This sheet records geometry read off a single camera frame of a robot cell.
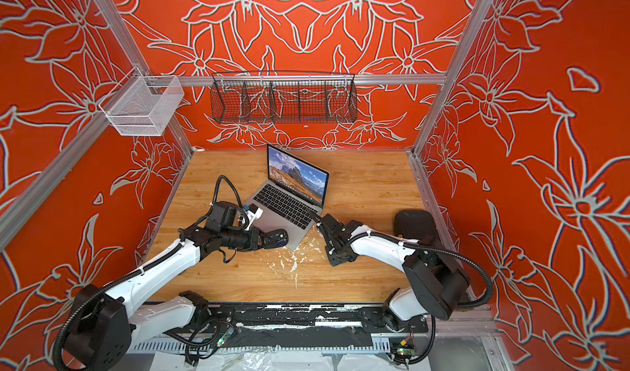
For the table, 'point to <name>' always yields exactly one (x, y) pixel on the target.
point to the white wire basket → (142, 105)
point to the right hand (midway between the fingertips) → (336, 254)
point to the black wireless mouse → (276, 238)
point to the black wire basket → (276, 98)
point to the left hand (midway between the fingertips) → (273, 240)
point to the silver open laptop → (292, 199)
